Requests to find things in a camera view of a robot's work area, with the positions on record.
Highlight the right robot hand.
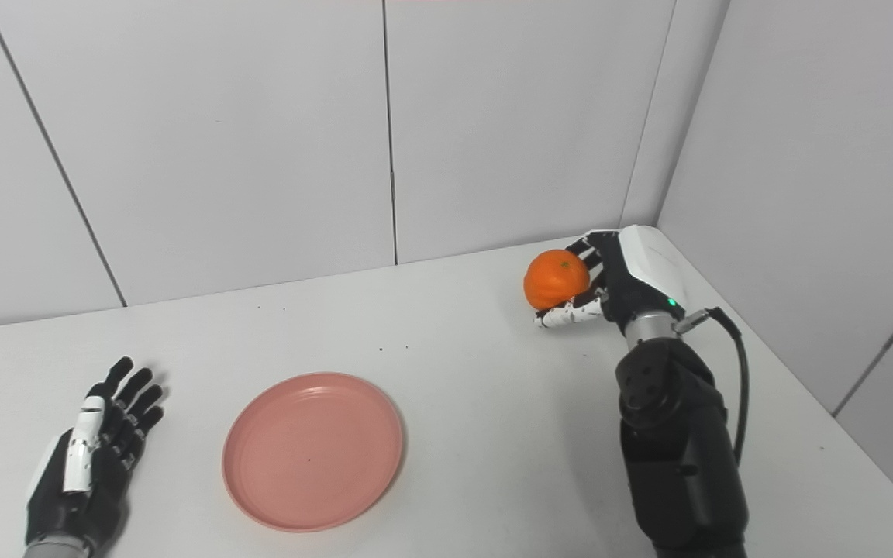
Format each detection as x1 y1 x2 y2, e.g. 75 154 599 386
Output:
533 226 685 329

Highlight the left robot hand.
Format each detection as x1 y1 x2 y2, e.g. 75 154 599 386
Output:
25 356 166 552

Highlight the orange fruit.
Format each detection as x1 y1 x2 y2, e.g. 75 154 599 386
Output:
523 249 591 311

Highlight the pink plate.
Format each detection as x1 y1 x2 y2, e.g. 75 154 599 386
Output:
222 373 406 533

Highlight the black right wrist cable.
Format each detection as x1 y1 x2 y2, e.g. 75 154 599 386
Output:
675 307 750 468

